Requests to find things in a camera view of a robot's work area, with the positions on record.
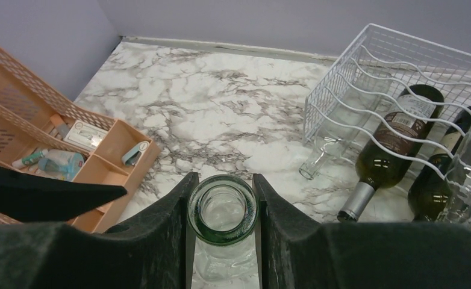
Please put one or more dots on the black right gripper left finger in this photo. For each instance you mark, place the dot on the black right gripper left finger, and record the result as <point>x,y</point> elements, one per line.
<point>152,249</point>

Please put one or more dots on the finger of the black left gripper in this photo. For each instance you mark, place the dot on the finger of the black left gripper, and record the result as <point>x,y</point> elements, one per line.
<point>29,198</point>

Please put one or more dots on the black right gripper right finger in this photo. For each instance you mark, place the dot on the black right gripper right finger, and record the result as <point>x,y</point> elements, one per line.
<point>295,251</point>

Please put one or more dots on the clear square glass bottle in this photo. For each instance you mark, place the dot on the clear square glass bottle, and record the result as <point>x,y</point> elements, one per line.
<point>222,211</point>

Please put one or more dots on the green wine bottle white label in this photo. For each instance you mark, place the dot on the green wine bottle white label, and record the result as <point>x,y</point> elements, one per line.
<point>379,164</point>

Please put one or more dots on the orange plastic file organizer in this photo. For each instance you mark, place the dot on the orange plastic file organizer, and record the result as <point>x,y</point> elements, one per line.
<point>29,112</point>

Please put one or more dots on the blue correction tape package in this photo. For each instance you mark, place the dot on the blue correction tape package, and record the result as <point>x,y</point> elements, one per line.
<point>63,165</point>

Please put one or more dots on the blue white stapler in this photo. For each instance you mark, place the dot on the blue white stapler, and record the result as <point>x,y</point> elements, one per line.
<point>131,157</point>

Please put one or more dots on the white card box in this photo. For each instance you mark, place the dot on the white card box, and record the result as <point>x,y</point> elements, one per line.
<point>85,135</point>

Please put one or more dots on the white wire wine rack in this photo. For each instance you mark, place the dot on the white wire wine rack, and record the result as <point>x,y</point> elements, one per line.
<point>410,60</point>

